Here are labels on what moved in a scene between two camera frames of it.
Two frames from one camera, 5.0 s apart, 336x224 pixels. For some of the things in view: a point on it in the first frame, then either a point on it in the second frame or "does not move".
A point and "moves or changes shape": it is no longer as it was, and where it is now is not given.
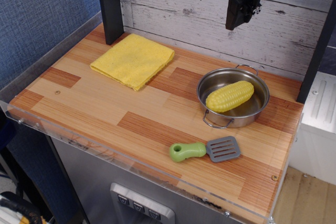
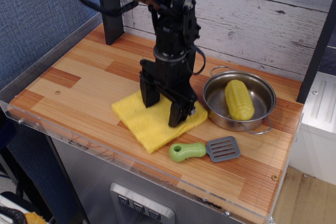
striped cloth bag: [14, 210] does not move
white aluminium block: [314, 150] does not move
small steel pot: [244, 114] moves or changes shape
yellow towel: [134, 61] -> [149, 127]
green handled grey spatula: [220, 149] does not move
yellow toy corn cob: [224, 99] -> [240, 103]
